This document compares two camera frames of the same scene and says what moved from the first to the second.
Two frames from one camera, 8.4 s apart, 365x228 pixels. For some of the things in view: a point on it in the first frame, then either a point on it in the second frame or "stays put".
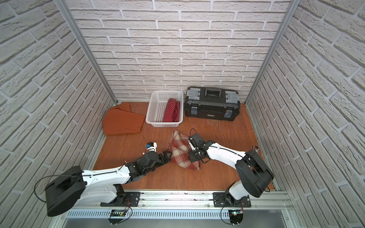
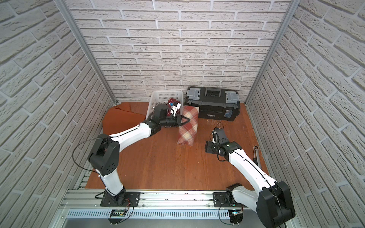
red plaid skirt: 178,149 → 187,132
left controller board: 116,216 stays put
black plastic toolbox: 217,103 stays put
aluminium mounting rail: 191,200 stays put
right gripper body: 194,155 → 212,147
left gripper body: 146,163 → 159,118
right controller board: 236,217 stays put
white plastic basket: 157,107 stays put
